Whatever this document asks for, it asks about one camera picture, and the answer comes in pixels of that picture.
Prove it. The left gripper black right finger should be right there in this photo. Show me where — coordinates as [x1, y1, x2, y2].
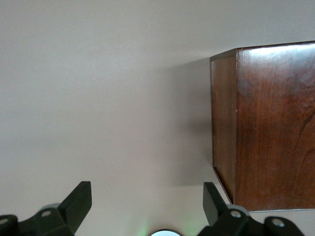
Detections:
[196, 181, 305, 236]

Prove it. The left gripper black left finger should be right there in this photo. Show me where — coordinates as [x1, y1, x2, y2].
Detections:
[0, 181, 93, 236]

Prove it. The dark brown wooden cabinet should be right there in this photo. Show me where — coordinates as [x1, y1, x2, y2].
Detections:
[210, 40, 315, 213]

